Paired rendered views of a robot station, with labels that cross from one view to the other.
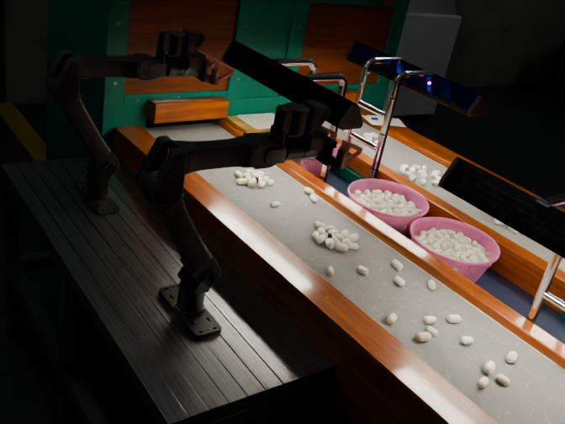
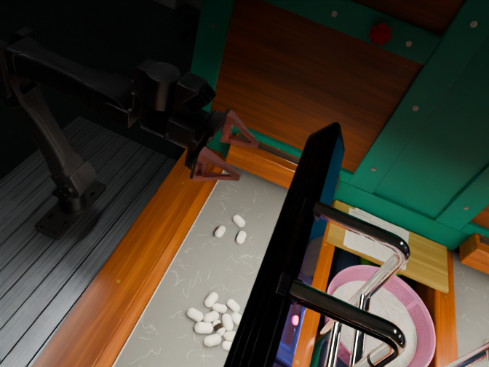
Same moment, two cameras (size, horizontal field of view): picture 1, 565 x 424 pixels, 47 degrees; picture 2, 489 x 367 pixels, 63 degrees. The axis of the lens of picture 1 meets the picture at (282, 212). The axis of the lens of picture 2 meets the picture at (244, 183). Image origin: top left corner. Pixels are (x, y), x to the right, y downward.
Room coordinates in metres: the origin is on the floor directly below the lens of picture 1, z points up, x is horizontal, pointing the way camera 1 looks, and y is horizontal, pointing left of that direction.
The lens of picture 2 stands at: (1.63, -0.13, 1.56)
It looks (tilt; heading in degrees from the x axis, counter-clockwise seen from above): 46 degrees down; 46
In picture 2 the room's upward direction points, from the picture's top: 20 degrees clockwise
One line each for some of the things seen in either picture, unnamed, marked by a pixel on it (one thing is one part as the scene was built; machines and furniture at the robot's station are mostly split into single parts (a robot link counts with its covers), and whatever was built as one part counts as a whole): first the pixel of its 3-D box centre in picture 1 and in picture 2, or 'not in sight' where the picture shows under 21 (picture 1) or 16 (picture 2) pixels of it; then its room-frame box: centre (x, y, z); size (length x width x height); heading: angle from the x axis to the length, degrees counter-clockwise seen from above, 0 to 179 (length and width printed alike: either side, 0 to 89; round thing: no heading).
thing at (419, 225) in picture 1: (450, 252); not in sight; (1.73, -0.51, 0.72); 0.27 x 0.27 x 0.10
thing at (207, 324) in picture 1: (191, 298); not in sight; (1.27, 0.17, 0.71); 0.20 x 0.07 x 0.08; 40
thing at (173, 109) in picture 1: (188, 108); (281, 168); (2.25, 0.40, 0.83); 0.30 x 0.06 x 0.07; 132
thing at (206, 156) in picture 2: (218, 70); (217, 161); (1.93, 0.27, 1.07); 0.09 x 0.07 x 0.07; 130
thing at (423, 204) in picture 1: (384, 209); not in sight; (1.94, -0.33, 0.72); 0.27 x 0.27 x 0.10
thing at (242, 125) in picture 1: (271, 121); (388, 244); (2.43, 0.11, 0.77); 0.33 x 0.15 x 0.01; 132
